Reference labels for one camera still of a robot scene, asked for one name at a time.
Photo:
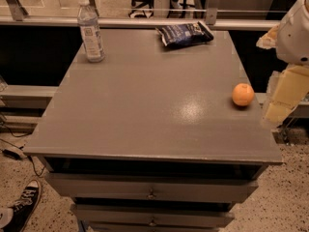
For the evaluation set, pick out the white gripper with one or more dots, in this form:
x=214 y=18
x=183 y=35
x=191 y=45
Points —
x=294 y=38

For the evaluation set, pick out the orange fruit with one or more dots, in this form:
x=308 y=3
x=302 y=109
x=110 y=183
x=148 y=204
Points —
x=243 y=94

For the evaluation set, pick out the blue chip bag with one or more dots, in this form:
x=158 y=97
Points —
x=187 y=34

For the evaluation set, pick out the grey drawer cabinet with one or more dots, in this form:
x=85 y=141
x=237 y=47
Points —
x=149 y=111

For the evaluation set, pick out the black office chair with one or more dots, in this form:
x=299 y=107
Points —
x=143 y=2

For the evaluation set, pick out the clear plastic water bottle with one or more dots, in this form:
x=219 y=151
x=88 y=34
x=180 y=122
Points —
x=87 y=19

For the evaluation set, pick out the top grey drawer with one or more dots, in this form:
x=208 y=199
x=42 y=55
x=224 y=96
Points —
x=151 y=188

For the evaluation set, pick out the grey drawer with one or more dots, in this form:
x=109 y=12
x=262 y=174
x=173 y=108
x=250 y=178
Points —
x=151 y=188
x=151 y=216

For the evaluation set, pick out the metal railing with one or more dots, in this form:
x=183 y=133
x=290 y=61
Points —
x=246 y=15

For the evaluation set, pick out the black power adapter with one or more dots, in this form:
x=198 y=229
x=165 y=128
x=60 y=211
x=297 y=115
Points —
x=11 y=154

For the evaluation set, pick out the black white sneaker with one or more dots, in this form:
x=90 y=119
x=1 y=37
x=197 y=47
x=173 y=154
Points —
x=15 y=217

